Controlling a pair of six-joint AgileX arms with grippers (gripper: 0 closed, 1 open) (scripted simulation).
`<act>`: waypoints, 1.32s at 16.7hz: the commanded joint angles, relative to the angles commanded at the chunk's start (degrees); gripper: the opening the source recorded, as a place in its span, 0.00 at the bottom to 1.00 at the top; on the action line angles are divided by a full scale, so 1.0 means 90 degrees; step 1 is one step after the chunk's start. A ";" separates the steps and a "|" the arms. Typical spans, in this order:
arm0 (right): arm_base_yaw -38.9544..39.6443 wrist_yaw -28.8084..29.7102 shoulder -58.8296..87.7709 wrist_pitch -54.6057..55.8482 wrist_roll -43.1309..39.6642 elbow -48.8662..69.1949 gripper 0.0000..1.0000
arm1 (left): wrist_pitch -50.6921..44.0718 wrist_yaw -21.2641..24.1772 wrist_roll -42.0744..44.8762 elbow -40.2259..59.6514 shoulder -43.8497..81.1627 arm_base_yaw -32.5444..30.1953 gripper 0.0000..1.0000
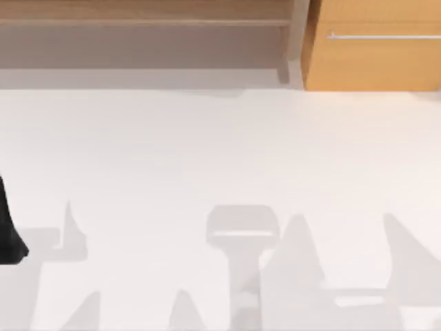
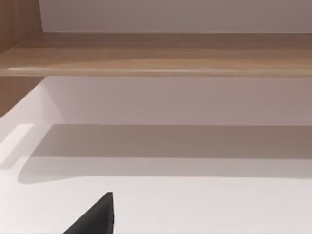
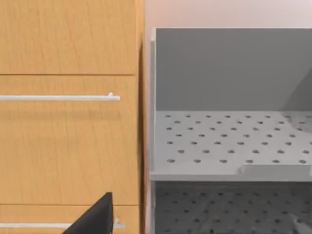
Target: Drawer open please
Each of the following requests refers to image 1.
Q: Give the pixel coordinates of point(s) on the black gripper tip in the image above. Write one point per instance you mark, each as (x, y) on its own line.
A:
(8, 234)

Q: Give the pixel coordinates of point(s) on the wooden cupboard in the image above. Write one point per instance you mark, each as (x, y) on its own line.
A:
(311, 51)

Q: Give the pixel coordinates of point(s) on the open wooden shelf unit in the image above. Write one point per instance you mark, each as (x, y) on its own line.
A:
(144, 34)

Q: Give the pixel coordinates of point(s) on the wooden drawer front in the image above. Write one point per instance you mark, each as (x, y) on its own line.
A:
(375, 62)

